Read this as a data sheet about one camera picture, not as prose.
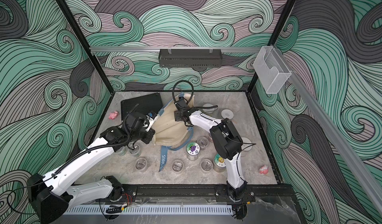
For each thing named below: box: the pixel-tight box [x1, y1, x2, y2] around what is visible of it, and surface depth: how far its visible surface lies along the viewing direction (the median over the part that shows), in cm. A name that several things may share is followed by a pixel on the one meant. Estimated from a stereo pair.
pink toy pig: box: [108, 110, 119, 120], surface depth 103 cm
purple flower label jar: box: [186, 141, 201, 161], surface depth 82 cm
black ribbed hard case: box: [120, 92, 164, 122], surface depth 112 cm
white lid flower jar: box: [213, 153, 227, 173], surface depth 77 cm
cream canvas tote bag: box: [151, 93, 194, 172], surface depth 89 cm
